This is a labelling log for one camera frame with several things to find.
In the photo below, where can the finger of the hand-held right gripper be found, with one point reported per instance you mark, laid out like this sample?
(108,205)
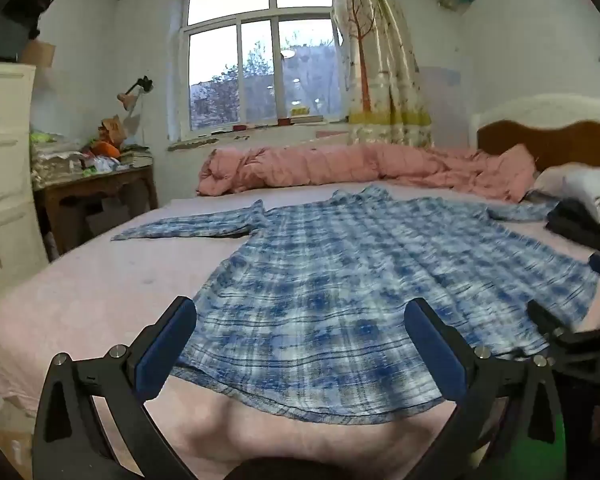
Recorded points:
(547,317)

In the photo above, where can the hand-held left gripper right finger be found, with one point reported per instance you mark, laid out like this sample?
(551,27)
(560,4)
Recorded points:
(437,355)

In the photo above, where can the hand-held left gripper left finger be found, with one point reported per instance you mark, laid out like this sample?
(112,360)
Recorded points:
(157,360)

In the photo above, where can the blue plaid shirt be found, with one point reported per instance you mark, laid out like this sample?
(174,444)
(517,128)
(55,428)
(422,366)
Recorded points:
(330,285)

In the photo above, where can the dark clothes pile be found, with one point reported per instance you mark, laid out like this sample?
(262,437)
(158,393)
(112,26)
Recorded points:
(580,227)

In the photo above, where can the white clothes pile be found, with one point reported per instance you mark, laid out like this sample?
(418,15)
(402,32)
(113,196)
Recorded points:
(580,187)

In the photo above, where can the person's dark clothing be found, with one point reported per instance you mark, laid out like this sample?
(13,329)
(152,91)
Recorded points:
(592,425)

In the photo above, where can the bed with pink sheet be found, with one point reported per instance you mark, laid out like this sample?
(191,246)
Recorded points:
(105,285)

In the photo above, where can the white and brown headboard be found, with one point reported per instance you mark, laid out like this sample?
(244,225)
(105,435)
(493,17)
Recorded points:
(555,135)

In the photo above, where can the brown wooden desk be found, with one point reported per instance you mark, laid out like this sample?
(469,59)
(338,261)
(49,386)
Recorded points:
(95,185)

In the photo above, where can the stack of books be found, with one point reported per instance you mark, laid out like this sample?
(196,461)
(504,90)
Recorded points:
(137,156)

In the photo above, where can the pink quilt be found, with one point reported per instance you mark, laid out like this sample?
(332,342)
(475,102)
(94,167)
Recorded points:
(330,167)

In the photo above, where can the orange plush toy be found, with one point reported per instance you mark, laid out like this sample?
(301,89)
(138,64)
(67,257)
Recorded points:
(105,150)

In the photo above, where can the pile of bagged linens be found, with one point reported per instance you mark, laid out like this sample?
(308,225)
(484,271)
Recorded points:
(55,160)

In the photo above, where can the cream drawer cabinet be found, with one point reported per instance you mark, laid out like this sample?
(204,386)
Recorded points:
(5,185)

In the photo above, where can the brown paper package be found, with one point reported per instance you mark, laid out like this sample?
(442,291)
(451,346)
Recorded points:
(114,129)

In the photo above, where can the pink desk lamp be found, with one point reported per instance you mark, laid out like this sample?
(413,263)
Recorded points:
(127,100)

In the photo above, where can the thin flat book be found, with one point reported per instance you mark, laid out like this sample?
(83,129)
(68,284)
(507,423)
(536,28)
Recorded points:
(305,120)

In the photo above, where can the yellow container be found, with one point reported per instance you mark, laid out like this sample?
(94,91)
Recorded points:
(300,110)

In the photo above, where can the tree print curtain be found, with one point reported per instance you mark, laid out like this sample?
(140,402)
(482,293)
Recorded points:
(380,60)

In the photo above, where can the white framed window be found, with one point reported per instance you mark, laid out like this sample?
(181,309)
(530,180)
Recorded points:
(215,60)

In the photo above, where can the cardboard box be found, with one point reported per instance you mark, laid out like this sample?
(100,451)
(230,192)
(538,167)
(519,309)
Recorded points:
(39,53)

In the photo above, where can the black bag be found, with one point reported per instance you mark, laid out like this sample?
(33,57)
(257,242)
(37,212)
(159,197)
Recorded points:
(25,15)

